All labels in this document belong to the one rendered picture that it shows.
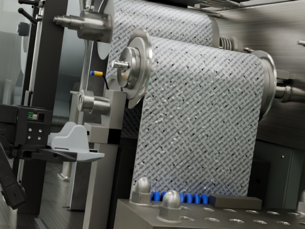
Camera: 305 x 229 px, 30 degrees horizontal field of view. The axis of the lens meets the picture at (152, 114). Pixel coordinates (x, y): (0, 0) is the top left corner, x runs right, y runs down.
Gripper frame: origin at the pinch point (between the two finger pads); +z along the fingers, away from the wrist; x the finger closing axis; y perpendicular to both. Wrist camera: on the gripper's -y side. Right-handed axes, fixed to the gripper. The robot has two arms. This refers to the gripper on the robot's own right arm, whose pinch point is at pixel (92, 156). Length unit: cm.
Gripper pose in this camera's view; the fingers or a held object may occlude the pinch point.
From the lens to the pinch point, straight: 97.2
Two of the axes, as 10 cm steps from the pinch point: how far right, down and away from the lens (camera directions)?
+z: 9.2, 1.1, 3.8
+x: -3.8, -0.8, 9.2
